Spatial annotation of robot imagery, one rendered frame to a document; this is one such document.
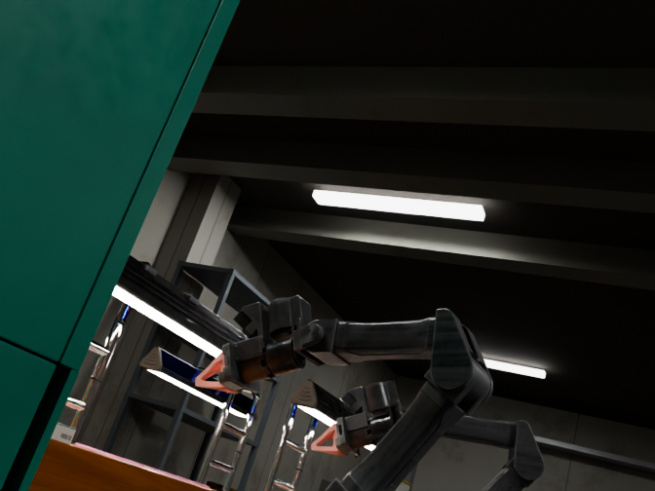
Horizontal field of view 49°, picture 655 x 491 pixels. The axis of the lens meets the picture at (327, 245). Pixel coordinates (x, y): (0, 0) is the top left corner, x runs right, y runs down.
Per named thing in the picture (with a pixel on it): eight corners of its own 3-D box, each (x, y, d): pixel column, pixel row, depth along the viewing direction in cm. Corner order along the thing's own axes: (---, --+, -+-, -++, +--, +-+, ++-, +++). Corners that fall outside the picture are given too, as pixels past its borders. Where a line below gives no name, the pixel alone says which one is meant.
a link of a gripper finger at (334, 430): (306, 430, 167) (343, 420, 165) (317, 439, 173) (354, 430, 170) (309, 458, 163) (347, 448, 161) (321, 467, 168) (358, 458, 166)
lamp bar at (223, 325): (249, 367, 165) (259, 337, 167) (56, 246, 115) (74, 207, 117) (221, 360, 168) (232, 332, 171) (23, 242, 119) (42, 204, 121)
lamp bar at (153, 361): (256, 421, 269) (262, 402, 272) (157, 370, 220) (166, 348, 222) (239, 416, 273) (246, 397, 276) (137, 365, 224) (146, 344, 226)
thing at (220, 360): (187, 360, 127) (233, 347, 125) (210, 371, 133) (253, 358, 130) (189, 397, 124) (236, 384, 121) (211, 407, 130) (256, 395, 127)
